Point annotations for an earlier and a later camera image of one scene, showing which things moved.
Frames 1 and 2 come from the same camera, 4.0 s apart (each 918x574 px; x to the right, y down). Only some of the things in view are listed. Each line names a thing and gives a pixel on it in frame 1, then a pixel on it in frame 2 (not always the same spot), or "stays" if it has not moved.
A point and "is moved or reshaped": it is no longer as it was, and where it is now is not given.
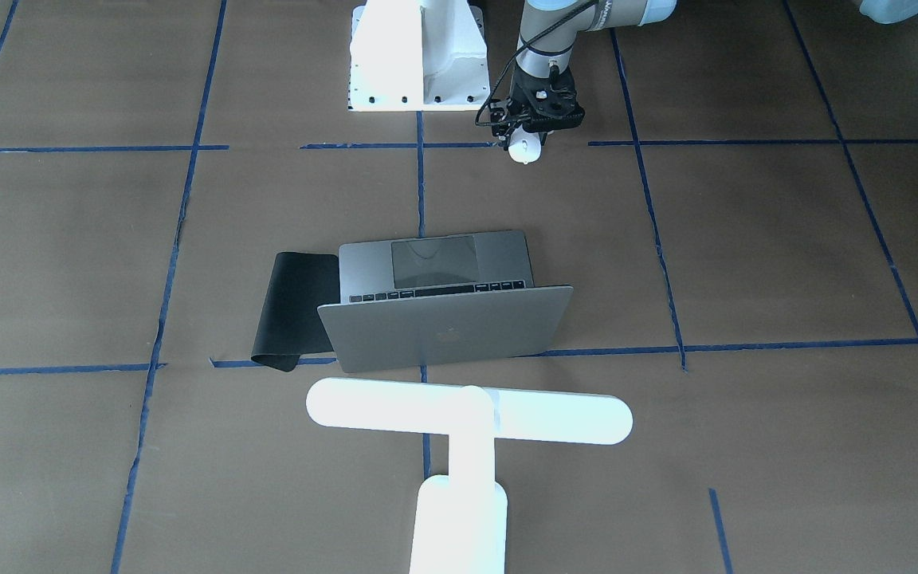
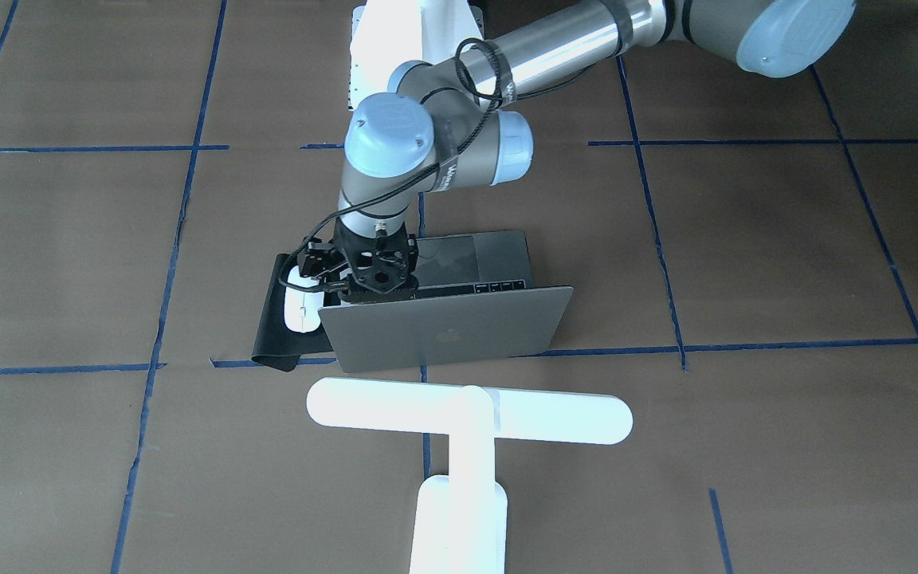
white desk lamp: x=460 y=524 stays
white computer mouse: x=524 y=146 is moved or reshaped
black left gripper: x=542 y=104 → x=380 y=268
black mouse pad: x=291 y=325 stays
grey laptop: x=423 y=300 stays
